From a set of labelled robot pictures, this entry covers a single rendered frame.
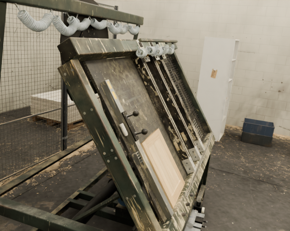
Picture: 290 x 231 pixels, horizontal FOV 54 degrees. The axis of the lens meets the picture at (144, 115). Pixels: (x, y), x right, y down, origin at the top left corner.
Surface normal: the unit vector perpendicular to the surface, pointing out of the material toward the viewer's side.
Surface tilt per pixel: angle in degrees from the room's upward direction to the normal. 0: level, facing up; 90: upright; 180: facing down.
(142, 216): 90
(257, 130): 90
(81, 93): 90
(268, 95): 90
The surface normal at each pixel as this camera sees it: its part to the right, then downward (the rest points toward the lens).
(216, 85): -0.42, 0.22
